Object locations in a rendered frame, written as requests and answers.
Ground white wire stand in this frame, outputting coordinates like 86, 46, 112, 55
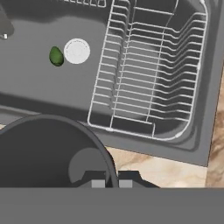
62, 0, 108, 9

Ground green avocado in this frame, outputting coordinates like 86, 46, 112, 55
48, 45, 65, 67

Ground white round sink drain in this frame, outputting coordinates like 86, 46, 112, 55
63, 38, 91, 66

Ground dark grey jug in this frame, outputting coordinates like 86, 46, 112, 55
0, 114, 119, 189

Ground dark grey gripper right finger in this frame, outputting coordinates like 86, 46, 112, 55
117, 170, 160, 189

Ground grey sink basin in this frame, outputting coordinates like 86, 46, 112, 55
0, 0, 224, 168

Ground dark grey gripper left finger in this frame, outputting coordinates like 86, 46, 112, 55
71, 170, 107, 189

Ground white wire dish rack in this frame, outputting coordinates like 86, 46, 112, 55
86, 0, 209, 142

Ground grey sink tap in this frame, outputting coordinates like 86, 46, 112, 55
0, 2, 16, 40

